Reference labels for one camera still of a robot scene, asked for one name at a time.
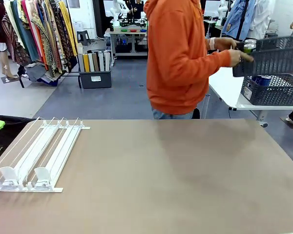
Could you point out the person's right hand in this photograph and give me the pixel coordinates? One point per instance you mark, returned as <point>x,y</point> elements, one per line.
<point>235,58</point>

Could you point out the person's left hand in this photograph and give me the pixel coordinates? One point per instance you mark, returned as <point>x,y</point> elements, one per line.
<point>225,43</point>

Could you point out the black lime soda can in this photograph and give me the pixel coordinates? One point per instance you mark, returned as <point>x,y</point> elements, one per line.
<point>250,42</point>
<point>248,49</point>

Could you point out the blue soda can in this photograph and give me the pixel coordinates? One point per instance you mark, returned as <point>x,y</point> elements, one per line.
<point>257,80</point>
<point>266,80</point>

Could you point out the dark grey plastic basket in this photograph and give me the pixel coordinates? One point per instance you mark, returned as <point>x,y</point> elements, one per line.
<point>276,56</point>
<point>271,95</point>

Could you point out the person's right forearm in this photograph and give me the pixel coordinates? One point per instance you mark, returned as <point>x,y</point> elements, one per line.
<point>217,61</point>

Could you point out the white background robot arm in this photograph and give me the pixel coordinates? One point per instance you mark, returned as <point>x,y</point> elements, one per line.
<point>117,12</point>

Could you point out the person's left forearm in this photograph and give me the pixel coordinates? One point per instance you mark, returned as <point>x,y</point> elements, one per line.
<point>207,44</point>

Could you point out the white can dispenser rack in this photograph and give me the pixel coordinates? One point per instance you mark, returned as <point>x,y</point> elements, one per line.
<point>53,156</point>

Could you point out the white dispenser pusher paddle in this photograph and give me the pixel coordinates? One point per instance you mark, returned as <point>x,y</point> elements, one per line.
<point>42,173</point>
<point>7,173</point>

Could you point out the white wristband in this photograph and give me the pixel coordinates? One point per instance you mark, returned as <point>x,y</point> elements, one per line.
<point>212,44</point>

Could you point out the black stand pole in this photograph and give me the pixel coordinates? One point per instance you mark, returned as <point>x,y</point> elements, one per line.
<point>241,22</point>

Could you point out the light blue shirt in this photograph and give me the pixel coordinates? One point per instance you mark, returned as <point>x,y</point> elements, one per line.
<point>234,17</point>

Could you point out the white side table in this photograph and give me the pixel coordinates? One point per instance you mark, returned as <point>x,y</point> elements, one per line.
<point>224,85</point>

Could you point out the black stool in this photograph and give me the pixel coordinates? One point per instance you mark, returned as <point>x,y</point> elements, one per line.
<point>271,35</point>

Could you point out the white shirt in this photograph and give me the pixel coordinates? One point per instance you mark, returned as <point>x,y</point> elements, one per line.
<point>261,19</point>

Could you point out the orange hooded sweatshirt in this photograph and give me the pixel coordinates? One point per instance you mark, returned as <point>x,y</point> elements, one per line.
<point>175,61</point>

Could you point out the blue jeans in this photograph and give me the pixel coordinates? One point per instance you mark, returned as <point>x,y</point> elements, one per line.
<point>171,115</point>

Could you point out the red plate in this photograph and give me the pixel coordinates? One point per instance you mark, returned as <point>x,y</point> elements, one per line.
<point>133,30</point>

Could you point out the background work table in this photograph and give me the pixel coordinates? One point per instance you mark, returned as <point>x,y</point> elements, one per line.
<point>127,33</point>

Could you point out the white fabric roll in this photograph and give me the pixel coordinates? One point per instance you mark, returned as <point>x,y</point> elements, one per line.
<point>107,61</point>
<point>91,62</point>

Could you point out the light grey fabric roll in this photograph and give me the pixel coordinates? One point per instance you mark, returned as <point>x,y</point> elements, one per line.
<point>81,62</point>
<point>101,61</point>

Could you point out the brown fabric roll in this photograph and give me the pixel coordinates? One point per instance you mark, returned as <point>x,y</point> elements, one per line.
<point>95,62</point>

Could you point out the grey storage bin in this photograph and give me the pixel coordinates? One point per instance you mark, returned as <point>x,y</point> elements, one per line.
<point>95,79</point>

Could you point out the yellow fabric roll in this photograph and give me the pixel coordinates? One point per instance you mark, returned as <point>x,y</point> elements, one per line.
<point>86,63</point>

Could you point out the grey step stool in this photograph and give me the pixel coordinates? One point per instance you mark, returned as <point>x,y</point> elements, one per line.
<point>83,37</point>

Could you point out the white box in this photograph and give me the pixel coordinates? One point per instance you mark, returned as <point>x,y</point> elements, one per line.
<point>77,25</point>

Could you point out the yellow garment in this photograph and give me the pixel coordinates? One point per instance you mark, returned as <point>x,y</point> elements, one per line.
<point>68,29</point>

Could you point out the dark patterned garment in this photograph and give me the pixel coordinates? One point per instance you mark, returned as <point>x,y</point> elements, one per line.
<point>62,36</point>

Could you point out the brown patterned garment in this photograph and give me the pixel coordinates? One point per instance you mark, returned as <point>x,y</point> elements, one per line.
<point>48,41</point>

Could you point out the blue patterned cloth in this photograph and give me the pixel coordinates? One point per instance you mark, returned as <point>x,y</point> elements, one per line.
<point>50,79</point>

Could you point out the orange garment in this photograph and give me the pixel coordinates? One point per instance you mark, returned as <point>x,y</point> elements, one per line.
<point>42,48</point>

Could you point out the grey cloth heap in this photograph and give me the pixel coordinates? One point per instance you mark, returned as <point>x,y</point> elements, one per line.
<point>36,73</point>

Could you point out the teal garment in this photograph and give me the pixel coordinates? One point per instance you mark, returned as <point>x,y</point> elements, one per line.
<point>27,39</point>

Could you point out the cream garment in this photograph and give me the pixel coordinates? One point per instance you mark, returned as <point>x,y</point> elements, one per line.
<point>13,19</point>

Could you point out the mannequin legs with base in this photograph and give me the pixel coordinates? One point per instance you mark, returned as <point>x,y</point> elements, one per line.
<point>7,65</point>

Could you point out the black cloth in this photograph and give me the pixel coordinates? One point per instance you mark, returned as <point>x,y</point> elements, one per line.
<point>12,136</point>

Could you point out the black clothes rack frame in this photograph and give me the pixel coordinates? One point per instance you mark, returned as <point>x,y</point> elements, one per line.
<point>73,75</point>

